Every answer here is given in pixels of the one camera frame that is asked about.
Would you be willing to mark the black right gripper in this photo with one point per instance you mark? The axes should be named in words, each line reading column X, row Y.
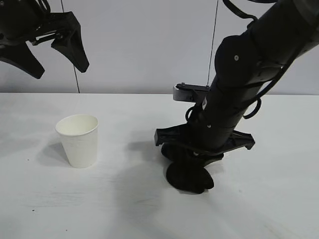
column 214, row 134

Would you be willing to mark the black cloth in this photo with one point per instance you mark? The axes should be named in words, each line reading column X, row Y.
column 184, row 179

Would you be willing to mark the white paper cup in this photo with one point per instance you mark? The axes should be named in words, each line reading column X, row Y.
column 79, row 144

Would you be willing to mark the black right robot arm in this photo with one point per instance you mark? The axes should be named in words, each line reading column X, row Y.
column 261, row 44

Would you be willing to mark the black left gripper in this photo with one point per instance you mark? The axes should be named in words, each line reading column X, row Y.
column 27, row 22

